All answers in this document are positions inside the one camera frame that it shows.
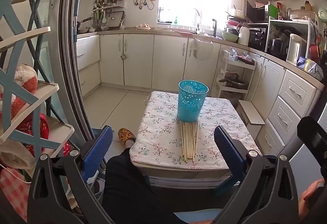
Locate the chrome faucet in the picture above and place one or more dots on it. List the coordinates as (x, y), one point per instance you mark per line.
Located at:
(198, 19)

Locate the white step stool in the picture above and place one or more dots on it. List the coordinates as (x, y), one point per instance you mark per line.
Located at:
(251, 114)

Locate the cream base cabinets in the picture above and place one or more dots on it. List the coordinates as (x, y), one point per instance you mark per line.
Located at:
(138, 60)

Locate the person's right hand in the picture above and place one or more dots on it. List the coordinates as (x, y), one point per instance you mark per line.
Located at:
(310, 197)

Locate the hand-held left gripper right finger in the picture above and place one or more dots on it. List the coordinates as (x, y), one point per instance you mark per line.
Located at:
(230, 148)

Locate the red patterned fabric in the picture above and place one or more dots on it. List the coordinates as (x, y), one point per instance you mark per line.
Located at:
(38, 129)

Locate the white thermos jug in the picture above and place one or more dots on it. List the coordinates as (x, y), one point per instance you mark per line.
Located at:
(244, 35)

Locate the person's leg in black trousers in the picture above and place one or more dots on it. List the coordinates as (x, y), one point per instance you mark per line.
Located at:
(138, 188)

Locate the blue and cream shelf rack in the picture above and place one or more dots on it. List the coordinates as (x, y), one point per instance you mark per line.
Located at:
(15, 91)

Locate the steel kettle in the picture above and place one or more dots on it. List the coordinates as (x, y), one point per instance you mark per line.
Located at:
(277, 48)

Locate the wall utensil rack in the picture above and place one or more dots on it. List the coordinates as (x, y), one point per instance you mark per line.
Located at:
(107, 7)

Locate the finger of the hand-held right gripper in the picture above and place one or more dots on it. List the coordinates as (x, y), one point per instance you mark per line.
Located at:
(313, 137)

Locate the bundle of wooden chopsticks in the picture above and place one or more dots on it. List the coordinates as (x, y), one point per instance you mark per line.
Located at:
(189, 142)

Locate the grey metal door frame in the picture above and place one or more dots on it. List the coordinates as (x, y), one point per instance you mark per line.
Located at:
(67, 60)

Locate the red pot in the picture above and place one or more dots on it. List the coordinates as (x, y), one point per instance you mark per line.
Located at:
(314, 53)

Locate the pink checkered cloth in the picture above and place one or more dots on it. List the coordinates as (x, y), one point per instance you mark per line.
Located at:
(12, 190)

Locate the white electric water boiler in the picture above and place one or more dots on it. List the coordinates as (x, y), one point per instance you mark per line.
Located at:
(296, 50)

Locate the orange patterned slipper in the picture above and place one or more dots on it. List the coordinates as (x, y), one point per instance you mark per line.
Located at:
(125, 137)

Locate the green bowl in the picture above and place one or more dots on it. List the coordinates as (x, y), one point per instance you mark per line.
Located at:
(230, 37)

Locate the white drawer cabinet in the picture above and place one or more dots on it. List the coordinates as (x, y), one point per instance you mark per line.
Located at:
(288, 101)

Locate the black pan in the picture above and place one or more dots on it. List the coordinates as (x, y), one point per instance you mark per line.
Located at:
(83, 25)

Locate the floral tablecloth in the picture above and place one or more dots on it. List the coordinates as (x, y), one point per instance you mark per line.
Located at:
(158, 134)

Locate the grey lidded pan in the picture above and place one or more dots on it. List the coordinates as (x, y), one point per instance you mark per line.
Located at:
(235, 82)

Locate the white countertop shelf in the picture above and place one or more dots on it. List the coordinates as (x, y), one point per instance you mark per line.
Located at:
(288, 21)

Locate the plate of food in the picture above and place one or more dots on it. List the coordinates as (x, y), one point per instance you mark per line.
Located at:
(143, 26)

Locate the black faucet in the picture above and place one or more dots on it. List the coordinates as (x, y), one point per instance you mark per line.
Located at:
(215, 27)

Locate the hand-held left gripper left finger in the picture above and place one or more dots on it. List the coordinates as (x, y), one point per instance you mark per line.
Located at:
(98, 147)

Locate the white and red plush toy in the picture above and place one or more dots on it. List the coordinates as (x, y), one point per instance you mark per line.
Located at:
(25, 78)

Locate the microwave oven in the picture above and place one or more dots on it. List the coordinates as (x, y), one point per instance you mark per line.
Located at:
(256, 12)

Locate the white trolley cart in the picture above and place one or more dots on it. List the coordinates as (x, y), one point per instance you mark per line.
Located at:
(249, 67)

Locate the blue snack packet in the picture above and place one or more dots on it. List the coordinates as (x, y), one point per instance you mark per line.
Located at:
(305, 63)

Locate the blue perforated plastic basket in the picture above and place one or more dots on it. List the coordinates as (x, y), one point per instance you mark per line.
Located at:
(191, 104)

